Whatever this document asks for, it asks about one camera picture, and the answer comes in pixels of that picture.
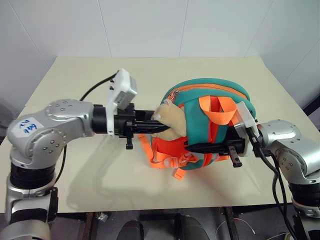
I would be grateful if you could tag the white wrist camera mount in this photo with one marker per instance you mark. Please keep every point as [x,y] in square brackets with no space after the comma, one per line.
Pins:
[246,115]
[122,80]

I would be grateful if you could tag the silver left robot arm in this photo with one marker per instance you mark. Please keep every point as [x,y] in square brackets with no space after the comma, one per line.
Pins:
[60,120]

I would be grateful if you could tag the dark background object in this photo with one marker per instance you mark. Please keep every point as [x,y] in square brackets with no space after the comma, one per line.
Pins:
[313,102]

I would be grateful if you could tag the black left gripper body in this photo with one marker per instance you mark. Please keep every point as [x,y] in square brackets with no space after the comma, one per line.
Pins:
[125,123]

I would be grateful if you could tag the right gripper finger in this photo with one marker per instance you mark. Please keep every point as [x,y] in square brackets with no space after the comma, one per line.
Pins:
[210,150]
[212,145]

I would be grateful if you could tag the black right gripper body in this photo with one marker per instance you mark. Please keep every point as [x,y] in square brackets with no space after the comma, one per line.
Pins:
[236,147]

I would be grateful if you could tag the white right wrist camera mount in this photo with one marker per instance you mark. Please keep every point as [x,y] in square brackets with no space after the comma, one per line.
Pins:
[246,115]

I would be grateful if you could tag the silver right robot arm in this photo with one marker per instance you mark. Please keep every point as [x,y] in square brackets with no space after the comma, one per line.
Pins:
[287,140]

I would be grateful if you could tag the beige plush toy pendant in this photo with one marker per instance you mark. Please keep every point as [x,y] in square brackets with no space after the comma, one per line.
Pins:
[172,122]

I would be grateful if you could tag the rusty metal table leg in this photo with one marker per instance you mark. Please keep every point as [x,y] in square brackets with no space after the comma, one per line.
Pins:
[88,227]
[230,225]

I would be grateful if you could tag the dark rounded shape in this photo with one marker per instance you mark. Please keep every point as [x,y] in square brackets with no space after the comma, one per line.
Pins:
[131,231]
[191,228]

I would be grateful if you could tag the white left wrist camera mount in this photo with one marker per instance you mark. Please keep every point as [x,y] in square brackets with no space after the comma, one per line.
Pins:
[122,80]

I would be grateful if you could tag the white label blue writing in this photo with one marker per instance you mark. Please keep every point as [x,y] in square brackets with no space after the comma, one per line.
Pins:
[28,127]

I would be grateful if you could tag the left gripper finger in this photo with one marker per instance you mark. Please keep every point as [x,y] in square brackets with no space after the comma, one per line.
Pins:
[150,127]
[145,115]

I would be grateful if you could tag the orange and teal backpack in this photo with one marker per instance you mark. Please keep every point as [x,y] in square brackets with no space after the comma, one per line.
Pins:
[197,110]

